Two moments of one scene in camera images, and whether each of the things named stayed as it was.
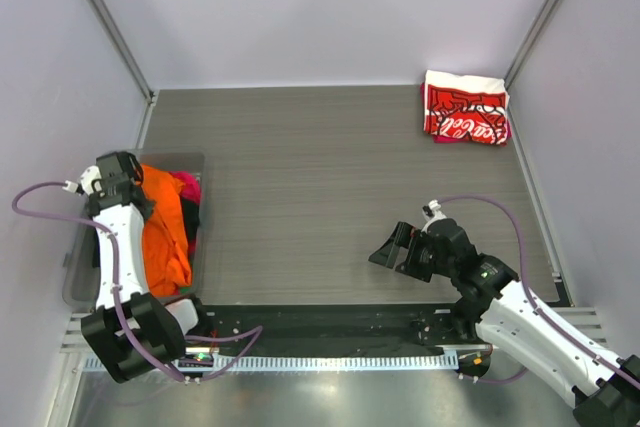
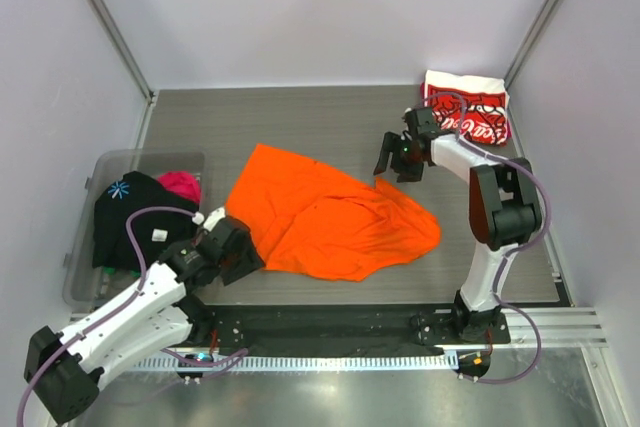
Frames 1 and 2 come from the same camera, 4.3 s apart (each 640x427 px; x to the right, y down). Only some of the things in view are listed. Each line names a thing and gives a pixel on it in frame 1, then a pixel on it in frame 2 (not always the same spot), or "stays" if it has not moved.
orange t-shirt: [167, 265] → [310, 218]
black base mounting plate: [322, 329] stays
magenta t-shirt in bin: [192, 187] stays
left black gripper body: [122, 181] → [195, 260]
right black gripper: [402, 236] → [392, 143]
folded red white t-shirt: [466, 106] stays
